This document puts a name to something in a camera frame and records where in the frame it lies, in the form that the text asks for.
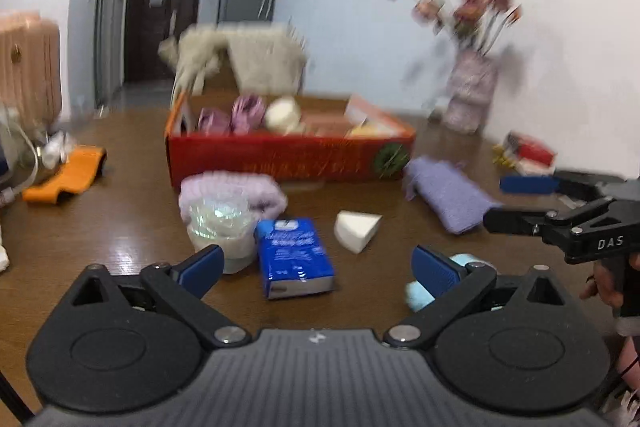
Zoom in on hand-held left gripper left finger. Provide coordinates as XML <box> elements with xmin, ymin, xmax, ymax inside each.
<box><xmin>70</xmin><ymin>245</ymin><xmax>251</xmax><ymax>350</ymax></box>

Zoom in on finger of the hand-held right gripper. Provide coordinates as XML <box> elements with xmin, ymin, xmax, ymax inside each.
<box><xmin>500</xmin><ymin>170</ymin><xmax>626</xmax><ymax>198</ymax></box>
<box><xmin>482</xmin><ymin>205</ymin><xmax>557</xmax><ymax>239</ymax></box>

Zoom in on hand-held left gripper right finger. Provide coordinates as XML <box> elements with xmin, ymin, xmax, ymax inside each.
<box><xmin>384</xmin><ymin>245</ymin><xmax>571</xmax><ymax>350</ymax></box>

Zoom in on light blue plush toy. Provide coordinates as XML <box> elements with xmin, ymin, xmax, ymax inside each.
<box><xmin>405</xmin><ymin>254</ymin><xmax>495</xmax><ymax>313</ymax></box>

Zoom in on clear plastic cup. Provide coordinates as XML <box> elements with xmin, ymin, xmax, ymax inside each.
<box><xmin>186</xmin><ymin>199</ymin><xmax>258</xmax><ymax>274</ymax></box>

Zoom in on purple knitted cloth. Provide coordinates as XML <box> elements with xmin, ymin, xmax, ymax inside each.
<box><xmin>402</xmin><ymin>157</ymin><xmax>503</xmax><ymax>235</ymax></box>

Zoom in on pink fluffy towel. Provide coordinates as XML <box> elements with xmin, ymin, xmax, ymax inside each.
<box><xmin>179</xmin><ymin>173</ymin><xmax>288</xmax><ymax>228</ymax></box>

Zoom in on white wedge sponge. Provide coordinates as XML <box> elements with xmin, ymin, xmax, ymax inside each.
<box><xmin>334</xmin><ymin>210</ymin><xmax>383</xmax><ymax>254</ymax></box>

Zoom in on blue tissue pack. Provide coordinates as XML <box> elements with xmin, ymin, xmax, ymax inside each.
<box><xmin>255</xmin><ymin>218</ymin><xmax>336</xmax><ymax>300</ymax></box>

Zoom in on red cardboard box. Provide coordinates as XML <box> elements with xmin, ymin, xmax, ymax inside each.
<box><xmin>165</xmin><ymin>92</ymin><xmax>417</xmax><ymax>188</ymax></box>

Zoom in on round cream sponge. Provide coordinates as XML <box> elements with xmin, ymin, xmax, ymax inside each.
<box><xmin>264</xmin><ymin>97</ymin><xmax>304</xmax><ymax>136</ymax></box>

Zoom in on person's right forearm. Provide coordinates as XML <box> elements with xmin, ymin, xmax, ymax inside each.
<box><xmin>600</xmin><ymin>318</ymin><xmax>640</xmax><ymax>427</ymax></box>

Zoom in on person's right hand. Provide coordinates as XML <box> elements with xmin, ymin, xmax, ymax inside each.
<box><xmin>580</xmin><ymin>252</ymin><xmax>640</xmax><ymax>309</ymax></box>

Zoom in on red rectangular box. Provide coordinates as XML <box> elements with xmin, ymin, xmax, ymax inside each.
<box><xmin>505</xmin><ymin>133</ymin><xmax>557</xmax><ymax>168</ymax></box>

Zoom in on small yellow berries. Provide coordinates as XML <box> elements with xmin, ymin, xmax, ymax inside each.
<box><xmin>492</xmin><ymin>144</ymin><xmax>516</xmax><ymax>169</ymax></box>

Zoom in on pink textured vase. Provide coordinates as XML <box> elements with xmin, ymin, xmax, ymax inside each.
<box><xmin>442</xmin><ymin>49</ymin><xmax>500</xmax><ymax>135</ymax></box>

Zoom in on orange case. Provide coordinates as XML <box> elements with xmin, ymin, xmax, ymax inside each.
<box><xmin>22</xmin><ymin>146</ymin><xmax>108</xmax><ymax>204</ymax></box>

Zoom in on brown chair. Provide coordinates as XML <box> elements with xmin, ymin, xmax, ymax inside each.
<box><xmin>205</xmin><ymin>51</ymin><xmax>242</xmax><ymax>96</ymax></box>

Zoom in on beige jacket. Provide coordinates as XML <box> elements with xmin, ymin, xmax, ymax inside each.
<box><xmin>159</xmin><ymin>23</ymin><xmax>308</xmax><ymax>96</ymax></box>

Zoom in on dark brown entrance door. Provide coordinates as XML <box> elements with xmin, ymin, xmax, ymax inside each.
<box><xmin>122</xmin><ymin>0</ymin><xmax>207</xmax><ymax>84</ymax></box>

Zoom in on pink hard-shell suitcase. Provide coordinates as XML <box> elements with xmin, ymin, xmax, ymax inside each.
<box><xmin>0</xmin><ymin>11</ymin><xmax>63</xmax><ymax>122</ymax></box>

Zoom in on white cable loop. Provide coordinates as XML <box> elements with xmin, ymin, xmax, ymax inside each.
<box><xmin>0</xmin><ymin>107</ymin><xmax>43</xmax><ymax>202</ymax></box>

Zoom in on dark side door frame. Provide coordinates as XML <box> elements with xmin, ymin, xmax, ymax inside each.
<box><xmin>95</xmin><ymin>0</ymin><xmax>124</xmax><ymax>108</ymax></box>

